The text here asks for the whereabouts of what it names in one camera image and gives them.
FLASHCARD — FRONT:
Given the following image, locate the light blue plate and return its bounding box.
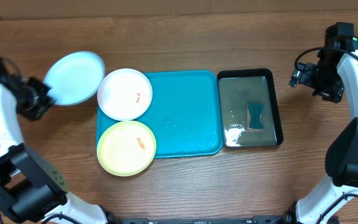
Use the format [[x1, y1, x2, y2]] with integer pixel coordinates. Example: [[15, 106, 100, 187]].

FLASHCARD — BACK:
[[44, 51, 105, 106]]

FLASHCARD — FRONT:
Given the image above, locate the yellow plate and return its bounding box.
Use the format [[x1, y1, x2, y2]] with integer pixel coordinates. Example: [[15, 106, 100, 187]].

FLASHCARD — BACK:
[[96, 121, 157, 177]]

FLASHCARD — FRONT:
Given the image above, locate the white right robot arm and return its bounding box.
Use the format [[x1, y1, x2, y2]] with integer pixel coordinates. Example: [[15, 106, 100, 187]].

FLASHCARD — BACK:
[[280, 22, 358, 223]]

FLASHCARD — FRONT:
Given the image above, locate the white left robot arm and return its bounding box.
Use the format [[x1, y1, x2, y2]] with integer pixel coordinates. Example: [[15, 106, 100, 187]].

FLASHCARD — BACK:
[[0, 57, 117, 223]]

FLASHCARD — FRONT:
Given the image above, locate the black water tray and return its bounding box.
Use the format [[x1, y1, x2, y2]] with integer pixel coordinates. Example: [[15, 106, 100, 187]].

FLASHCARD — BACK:
[[217, 68, 284, 148]]

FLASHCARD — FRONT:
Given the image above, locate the teal plastic tray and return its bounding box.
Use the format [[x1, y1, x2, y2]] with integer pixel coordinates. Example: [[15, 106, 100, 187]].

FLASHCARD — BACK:
[[96, 70, 224, 159]]

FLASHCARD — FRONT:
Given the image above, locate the white plate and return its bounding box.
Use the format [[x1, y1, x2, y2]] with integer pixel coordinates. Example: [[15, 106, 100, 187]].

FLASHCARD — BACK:
[[97, 68, 153, 121]]

